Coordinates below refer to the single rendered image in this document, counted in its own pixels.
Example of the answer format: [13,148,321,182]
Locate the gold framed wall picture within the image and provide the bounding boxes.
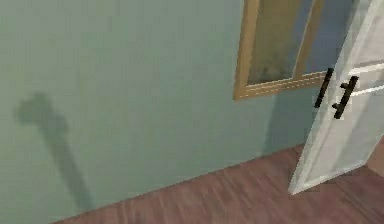
[232,0,355,102]

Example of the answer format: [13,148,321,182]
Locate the black door handle bar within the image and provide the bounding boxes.
[331,75,360,120]

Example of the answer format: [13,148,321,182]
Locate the white room door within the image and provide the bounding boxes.
[288,0,384,196]

